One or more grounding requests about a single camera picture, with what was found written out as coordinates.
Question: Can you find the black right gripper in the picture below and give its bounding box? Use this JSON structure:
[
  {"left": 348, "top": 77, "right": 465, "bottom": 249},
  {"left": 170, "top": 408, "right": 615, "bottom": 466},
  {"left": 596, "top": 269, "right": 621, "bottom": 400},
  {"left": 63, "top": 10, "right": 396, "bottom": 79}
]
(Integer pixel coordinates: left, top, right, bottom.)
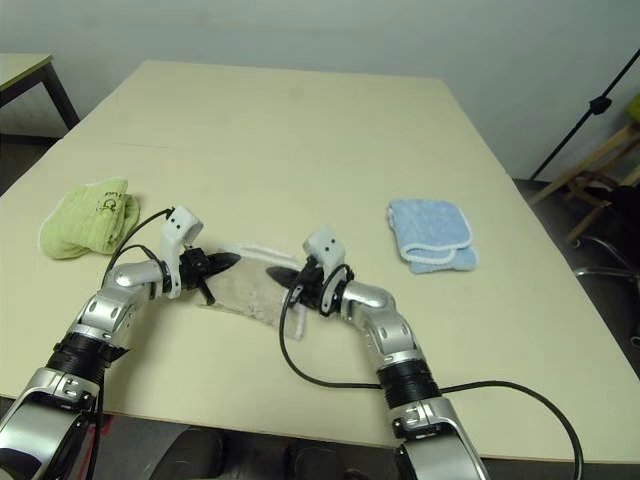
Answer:
[{"left": 265, "top": 260, "right": 327, "bottom": 316}]

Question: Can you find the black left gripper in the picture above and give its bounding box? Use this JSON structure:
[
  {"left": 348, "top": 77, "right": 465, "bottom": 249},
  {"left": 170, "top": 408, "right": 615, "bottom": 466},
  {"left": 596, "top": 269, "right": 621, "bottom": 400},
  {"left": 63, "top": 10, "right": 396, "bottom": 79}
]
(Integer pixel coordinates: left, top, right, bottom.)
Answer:
[{"left": 177, "top": 247, "right": 244, "bottom": 307}]

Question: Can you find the beige towel white trim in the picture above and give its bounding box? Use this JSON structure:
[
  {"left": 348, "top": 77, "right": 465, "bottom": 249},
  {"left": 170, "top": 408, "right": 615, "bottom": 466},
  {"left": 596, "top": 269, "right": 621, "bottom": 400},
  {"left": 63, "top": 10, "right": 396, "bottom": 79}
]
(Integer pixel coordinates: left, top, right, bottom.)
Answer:
[{"left": 194, "top": 241, "right": 307, "bottom": 342}]

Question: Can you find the green folded towel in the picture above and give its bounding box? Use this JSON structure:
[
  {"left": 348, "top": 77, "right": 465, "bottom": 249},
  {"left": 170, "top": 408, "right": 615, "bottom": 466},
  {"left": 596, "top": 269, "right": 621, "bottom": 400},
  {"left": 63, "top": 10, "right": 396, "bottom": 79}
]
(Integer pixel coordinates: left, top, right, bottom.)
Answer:
[{"left": 38, "top": 175, "right": 144, "bottom": 262}]

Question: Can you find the blue folded towel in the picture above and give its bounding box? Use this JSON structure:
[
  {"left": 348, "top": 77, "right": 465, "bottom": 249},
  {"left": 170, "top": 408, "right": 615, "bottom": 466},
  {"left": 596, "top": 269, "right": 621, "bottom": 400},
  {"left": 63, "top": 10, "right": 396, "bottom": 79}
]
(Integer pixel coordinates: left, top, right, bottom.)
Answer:
[{"left": 384, "top": 198, "right": 480, "bottom": 276}]

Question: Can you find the black robot right foot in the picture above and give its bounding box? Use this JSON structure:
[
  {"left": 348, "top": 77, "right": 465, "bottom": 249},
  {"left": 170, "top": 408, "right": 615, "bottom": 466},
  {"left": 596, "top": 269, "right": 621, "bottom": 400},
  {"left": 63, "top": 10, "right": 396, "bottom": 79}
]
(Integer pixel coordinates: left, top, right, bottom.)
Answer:
[{"left": 284, "top": 444, "right": 351, "bottom": 480}]

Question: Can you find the black robot foot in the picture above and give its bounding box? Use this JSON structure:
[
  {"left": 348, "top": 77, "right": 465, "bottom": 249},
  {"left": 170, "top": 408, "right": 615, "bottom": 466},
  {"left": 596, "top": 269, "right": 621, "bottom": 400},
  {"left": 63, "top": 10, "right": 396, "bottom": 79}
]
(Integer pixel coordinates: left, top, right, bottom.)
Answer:
[
  {"left": 162, "top": 429, "right": 226, "bottom": 480},
  {"left": 284, "top": 444, "right": 351, "bottom": 480}
]

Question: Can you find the black robot left foot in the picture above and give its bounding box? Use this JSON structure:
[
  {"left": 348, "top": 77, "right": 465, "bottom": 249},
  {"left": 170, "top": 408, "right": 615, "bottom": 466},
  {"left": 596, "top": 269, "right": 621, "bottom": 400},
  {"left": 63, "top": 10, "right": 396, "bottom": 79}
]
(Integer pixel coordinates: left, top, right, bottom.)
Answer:
[{"left": 162, "top": 429, "right": 226, "bottom": 480}]

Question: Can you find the side table at left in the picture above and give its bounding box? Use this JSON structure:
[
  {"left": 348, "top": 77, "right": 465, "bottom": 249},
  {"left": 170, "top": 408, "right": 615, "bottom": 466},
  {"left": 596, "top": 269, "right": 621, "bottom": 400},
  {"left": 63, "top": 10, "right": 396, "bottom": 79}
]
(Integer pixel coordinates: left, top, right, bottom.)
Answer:
[{"left": 0, "top": 52, "right": 81, "bottom": 136}]

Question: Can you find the black office chair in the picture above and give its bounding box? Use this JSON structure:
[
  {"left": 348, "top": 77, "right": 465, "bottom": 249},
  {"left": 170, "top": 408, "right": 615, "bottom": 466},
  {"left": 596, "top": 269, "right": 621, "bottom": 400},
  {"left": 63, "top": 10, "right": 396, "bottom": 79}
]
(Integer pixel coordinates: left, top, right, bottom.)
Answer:
[{"left": 564, "top": 169, "right": 640, "bottom": 351}]

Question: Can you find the black tripod stand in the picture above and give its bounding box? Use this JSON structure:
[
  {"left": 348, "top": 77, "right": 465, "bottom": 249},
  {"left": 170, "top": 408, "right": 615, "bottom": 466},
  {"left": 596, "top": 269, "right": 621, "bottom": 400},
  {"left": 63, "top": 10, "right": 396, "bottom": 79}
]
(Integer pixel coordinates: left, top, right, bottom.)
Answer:
[{"left": 529, "top": 47, "right": 640, "bottom": 181}]

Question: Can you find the wooden stool green cushion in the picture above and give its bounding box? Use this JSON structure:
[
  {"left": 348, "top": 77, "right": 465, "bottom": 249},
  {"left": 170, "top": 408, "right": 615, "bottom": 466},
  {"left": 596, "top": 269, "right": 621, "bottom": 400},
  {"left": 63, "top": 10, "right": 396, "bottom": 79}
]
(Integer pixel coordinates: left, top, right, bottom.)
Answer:
[{"left": 529, "top": 92, "right": 640, "bottom": 241}]

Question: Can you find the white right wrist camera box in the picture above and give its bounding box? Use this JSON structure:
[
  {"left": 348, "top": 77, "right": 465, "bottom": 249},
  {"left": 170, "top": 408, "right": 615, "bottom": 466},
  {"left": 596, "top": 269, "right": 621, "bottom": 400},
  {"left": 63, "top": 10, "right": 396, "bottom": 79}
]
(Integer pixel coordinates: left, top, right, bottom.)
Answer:
[{"left": 302, "top": 224, "right": 356, "bottom": 317}]

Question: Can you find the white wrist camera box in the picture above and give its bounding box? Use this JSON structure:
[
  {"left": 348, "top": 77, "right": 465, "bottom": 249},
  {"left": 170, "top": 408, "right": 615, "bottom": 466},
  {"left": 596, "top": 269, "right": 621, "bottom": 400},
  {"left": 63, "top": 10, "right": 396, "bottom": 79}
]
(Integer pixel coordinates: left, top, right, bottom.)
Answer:
[
  {"left": 158, "top": 203, "right": 205, "bottom": 300},
  {"left": 302, "top": 224, "right": 356, "bottom": 317}
]

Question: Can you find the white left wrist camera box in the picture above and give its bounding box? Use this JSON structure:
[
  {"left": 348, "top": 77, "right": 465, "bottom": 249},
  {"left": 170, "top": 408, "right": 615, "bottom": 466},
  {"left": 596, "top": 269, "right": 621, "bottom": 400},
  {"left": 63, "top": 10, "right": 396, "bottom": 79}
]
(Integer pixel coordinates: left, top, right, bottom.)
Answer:
[{"left": 158, "top": 203, "right": 205, "bottom": 300}]

